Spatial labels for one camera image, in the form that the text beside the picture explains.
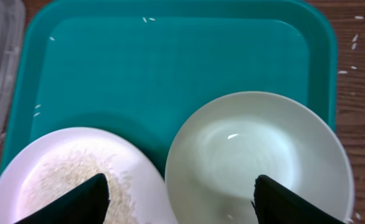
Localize large white plate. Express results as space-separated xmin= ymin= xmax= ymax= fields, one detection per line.
xmin=0 ymin=128 xmax=176 ymax=224

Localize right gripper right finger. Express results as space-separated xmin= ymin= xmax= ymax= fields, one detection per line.
xmin=252 ymin=175 xmax=344 ymax=224

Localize white bowl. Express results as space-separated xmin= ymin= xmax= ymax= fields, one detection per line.
xmin=165 ymin=91 xmax=354 ymax=223

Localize teal serving tray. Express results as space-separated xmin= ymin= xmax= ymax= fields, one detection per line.
xmin=0 ymin=1 xmax=338 ymax=172

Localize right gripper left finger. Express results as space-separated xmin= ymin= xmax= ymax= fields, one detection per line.
xmin=16 ymin=173 xmax=110 ymax=224

